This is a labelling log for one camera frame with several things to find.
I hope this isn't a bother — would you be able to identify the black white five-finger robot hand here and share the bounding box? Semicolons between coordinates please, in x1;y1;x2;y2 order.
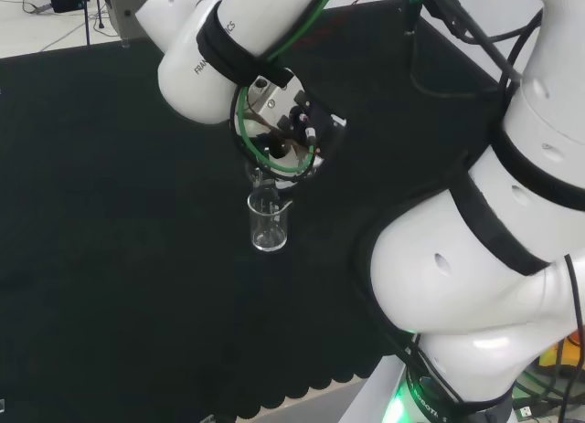
309;103;347;169

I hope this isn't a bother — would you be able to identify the clear glass beaker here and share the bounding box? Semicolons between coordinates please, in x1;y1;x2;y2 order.
246;187;294;253

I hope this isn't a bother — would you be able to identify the black bench cloth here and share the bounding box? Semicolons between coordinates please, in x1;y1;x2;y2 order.
0;0;508;423

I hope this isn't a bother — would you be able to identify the grey metal panel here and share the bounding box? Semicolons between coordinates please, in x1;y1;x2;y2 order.
106;0;153;48

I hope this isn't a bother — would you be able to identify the black tripod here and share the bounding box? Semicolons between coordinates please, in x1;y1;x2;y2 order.
80;0;111;46

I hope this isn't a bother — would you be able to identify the yellow stop button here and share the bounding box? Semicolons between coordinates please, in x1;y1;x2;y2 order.
538;334;585;369

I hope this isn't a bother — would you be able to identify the green cable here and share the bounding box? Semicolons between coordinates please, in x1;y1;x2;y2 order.
514;358;585;406

